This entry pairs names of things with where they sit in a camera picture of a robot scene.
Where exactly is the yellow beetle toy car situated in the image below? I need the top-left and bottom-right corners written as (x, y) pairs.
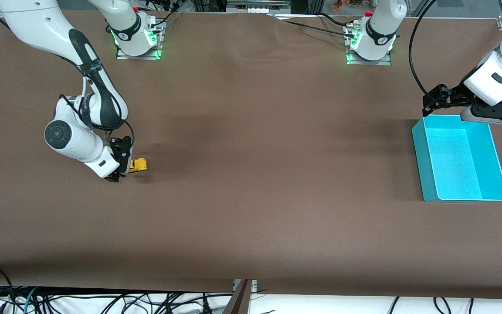
top-left (128, 158), bottom-right (149, 174)

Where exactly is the teal plastic bin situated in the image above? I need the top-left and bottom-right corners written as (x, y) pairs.
top-left (411, 115), bottom-right (502, 202)

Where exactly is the brown table cover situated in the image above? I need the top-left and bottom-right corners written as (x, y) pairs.
top-left (0, 9), bottom-right (502, 300)

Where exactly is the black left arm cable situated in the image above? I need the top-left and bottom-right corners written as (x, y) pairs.
top-left (408, 0), bottom-right (452, 107)

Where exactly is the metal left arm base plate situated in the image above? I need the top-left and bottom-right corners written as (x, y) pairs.
top-left (346, 24), bottom-right (393, 66)

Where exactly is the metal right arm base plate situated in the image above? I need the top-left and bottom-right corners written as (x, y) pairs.
top-left (116, 18), bottom-right (163, 61)

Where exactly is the black cable across table edge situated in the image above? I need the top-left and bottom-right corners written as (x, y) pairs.
top-left (273, 12), bottom-right (357, 39)

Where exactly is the teal floor cable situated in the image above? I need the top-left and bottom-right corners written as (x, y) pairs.
top-left (23, 287), bottom-right (39, 314)

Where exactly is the metal table bracket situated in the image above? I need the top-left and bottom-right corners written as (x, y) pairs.
top-left (223, 279), bottom-right (258, 314)

